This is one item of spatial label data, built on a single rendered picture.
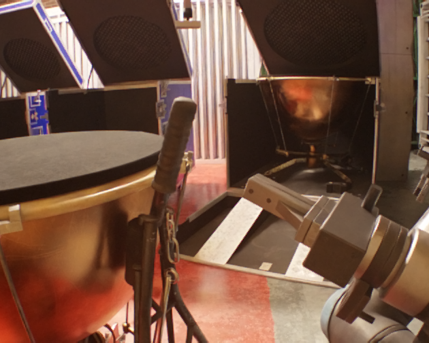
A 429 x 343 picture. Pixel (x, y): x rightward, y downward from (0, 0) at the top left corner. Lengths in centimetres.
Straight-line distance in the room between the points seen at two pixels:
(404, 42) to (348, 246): 334
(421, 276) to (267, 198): 19
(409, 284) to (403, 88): 328
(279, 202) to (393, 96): 320
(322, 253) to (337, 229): 3
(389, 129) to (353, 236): 323
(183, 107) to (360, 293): 30
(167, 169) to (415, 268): 32
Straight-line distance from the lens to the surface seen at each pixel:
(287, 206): 40
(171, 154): 47
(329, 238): 35
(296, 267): 184
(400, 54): 361
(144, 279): 55
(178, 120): 45
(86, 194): 50
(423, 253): 39
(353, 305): 42
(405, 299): 40
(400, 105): 360
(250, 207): 234
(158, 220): 51
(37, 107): 306
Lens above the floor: 91
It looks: 14 degrees down
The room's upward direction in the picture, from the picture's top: 2 degrees counter-clockwise
